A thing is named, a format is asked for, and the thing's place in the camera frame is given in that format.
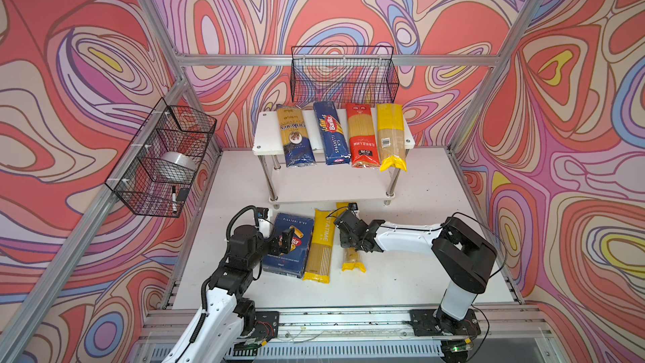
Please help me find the yellow pastatime spaghetti bag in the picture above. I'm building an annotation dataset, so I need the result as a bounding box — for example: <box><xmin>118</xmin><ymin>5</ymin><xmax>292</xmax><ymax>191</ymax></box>
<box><xmin>303</xmin><ymin>209</ymin><xmax>335</xmax><ymax>284</ymax></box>
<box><xmin>334</xmin><ymin>203</ymin><xmax>366</xmax><ymax>273</ymax></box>

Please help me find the red spaghetti bag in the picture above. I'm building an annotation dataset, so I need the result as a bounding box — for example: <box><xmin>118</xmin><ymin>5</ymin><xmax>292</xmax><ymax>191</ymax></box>
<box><xmin>345</xmin><ymin>103</ymin><xmax>381</xmax><ymax>168</ymax></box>

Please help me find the blue Barilla spaghetti box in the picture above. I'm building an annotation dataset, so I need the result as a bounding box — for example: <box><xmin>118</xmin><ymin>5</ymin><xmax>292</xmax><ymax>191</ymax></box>
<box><xmin>313</xmin><ymin>101</ymin><xmax>351</xmax><ymax>166</ymax></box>

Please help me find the dark blue spaghetti bag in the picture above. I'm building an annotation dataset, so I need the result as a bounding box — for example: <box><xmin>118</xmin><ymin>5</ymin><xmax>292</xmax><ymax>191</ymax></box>
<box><xmin>276</xmin><ymin>107</ymin><xmax>316</xmax><ymax>167</ymax></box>

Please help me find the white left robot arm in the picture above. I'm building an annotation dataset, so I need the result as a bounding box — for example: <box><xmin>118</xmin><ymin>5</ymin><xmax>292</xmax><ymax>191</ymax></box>
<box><xmin>164</xmin><ymin>205</ymin><xmax>297</xmax><ymax>362</ymax></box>

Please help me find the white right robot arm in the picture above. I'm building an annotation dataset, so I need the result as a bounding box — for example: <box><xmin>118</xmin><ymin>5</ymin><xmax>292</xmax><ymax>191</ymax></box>
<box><xmin>334</xmin><ymin>207</ymin><xmax>497</xmax><ymax>324</ymax></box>

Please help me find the white two-tier shelf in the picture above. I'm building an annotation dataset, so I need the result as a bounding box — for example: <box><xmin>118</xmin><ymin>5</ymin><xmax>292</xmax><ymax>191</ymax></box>
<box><xmin>252</xmin><ymin>110</ymin><xmax>400</xmax><ymax>207</ymax></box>

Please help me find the blue Barilla rigatoni box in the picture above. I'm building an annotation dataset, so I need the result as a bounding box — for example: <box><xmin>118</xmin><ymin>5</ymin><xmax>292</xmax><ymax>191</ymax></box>
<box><xmin>260</xmin><ymin>212</ymin><xmax>315</xmax><ymax>279</ymax></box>

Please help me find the black marker pen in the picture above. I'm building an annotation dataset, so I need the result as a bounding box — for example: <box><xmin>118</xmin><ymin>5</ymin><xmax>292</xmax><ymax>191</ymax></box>
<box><xmin>171</xmin><ymin>186</ymin><xmax>178</xmax><ymax>214</ymax></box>

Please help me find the silver tape roll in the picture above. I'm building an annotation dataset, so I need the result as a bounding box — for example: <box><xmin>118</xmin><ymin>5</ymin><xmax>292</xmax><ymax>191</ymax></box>
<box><xmin>157</xmin><ymin>151</ymin><xmax>198</xmax><ymax>184</ymax></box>

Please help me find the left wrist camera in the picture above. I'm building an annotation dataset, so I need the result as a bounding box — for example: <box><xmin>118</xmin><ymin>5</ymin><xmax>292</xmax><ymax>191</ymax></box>
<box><xmin>255</xmin><ymin>207</ymin><xmax>272</xmax><ymax>238</ymax></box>

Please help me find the black wire basket left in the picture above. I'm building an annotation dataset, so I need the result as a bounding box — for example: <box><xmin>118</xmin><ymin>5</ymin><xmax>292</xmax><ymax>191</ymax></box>
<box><xmin>105</xmin><ymin>99</ymin><xmax>217</xmax><ymax>218</ymax></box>

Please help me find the black wire basket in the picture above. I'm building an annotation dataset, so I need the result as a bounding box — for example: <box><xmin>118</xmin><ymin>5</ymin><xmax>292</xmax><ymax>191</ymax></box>
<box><xmin>105</xmin><ymin>99</ymin><xmax>217</xmax><ymax>218</ymax></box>
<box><xmin>290</xmin><ymin>44</ymin><xmax>400</xmax><ymax>109</ymax></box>

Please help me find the black wire basket back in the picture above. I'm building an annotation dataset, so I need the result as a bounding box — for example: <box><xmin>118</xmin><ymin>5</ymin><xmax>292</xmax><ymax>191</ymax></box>
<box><xmin>290</xmin><ymin>44</ymin><xmax>400</xmax><ymax>109</ymax></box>

